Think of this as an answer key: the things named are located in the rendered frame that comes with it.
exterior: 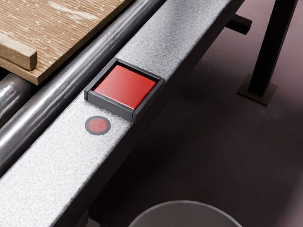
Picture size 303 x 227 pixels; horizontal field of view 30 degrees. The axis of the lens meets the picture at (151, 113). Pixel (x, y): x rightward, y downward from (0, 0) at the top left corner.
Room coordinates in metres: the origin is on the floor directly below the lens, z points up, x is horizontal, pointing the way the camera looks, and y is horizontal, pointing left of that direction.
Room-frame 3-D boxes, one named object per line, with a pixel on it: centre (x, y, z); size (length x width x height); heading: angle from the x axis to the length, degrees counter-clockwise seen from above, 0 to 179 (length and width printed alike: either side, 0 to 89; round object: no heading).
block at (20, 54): (0.52, 0.18, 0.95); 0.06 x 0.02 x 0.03; 65
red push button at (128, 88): (0.51, 0.04, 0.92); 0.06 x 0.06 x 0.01; 68
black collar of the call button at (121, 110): (0.51, 0.04, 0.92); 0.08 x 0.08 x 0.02; 68
